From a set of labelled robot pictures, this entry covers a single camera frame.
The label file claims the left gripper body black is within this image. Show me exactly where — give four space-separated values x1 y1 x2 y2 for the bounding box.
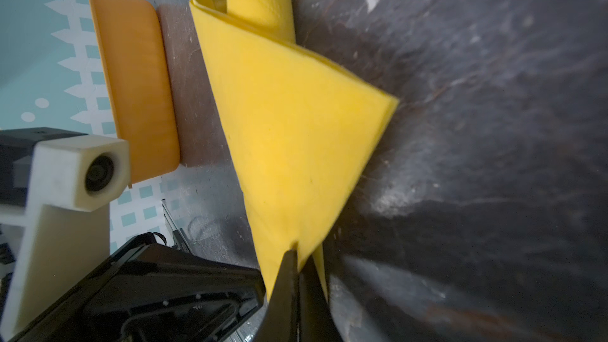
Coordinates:
12 233 265 341

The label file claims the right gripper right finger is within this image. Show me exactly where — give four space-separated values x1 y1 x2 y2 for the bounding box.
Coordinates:
299 257 343 342

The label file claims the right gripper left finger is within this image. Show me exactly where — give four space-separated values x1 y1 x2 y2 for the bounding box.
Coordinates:
253 250 299 342

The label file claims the yellow plastic utensil tray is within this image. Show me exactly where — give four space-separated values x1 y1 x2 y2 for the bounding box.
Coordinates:
89 0 181 184

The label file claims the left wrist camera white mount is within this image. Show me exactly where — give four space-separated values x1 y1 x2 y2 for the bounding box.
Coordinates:
1 128 131 341

